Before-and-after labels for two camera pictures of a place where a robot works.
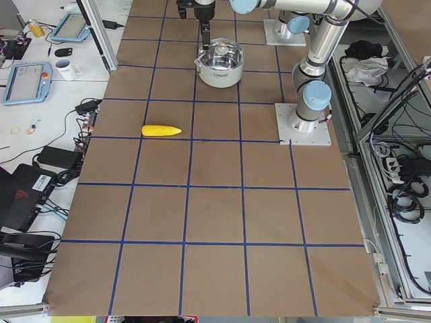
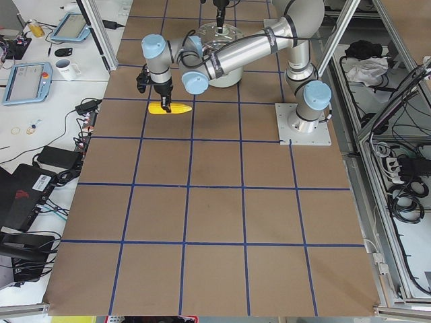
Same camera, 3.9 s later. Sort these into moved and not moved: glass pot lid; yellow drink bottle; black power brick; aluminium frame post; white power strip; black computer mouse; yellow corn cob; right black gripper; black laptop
Moved: yellow corn cob; glass pot lid; right black gripper
Not moved: aluminium frame post; yellow drink bottle; black computer mouse; white power strip; black laptop; black power brick
